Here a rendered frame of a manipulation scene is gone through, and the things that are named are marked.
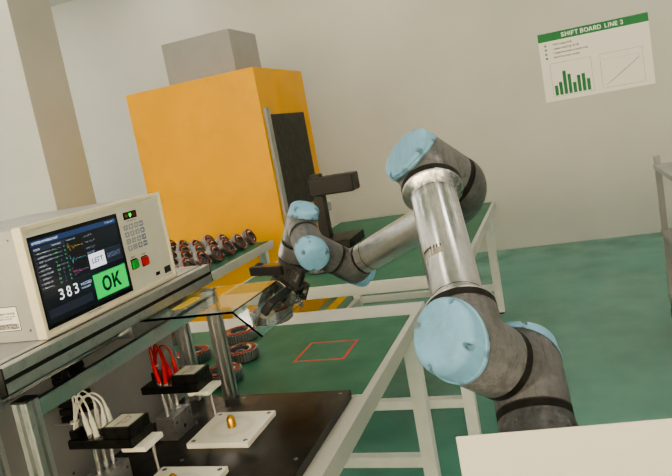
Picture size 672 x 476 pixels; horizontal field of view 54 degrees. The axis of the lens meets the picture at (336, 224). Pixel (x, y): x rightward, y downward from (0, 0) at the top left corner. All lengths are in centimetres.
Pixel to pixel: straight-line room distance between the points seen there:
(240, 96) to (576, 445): 427
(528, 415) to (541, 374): 7
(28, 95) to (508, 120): 403
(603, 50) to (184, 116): 361
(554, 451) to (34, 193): 482
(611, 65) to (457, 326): 546
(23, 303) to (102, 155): 666
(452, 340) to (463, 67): 547
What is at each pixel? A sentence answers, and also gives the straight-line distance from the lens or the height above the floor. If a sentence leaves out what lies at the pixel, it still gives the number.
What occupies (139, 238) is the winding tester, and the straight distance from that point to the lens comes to 151.
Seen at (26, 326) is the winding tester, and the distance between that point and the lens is 131.
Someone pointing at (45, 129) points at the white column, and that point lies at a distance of 535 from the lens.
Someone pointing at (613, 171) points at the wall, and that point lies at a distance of 636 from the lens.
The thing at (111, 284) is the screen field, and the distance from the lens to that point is 142.
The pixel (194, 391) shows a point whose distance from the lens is 151.
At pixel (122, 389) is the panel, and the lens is 163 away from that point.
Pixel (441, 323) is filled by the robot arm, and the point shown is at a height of 108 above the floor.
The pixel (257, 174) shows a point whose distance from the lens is 491.
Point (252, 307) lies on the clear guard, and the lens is 141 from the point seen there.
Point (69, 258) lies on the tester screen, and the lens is 133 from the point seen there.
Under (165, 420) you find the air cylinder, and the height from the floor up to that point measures 82.
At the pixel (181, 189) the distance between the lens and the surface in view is 523.
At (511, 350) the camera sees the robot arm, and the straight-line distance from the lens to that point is 101.
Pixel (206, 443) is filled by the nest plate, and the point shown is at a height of 78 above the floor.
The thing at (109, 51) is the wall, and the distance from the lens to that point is 779.
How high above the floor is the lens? 138
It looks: 8 degrees down
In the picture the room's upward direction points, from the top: 10 degrees counter-clockwise
